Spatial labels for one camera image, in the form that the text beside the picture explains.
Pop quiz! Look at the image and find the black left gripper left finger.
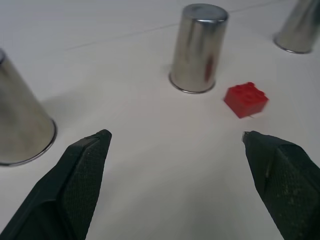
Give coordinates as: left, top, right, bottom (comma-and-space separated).
0, 128, 113, 240

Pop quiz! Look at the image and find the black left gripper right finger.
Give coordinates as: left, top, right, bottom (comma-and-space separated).
241, 130, 320, 240

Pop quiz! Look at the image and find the silver steel cup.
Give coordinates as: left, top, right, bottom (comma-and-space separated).
272, 0, 320, 55
0, 47, 58, 167
168, 3, 229, 95

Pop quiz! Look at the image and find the red toy brick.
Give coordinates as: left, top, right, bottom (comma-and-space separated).
223, 81, 270, 119

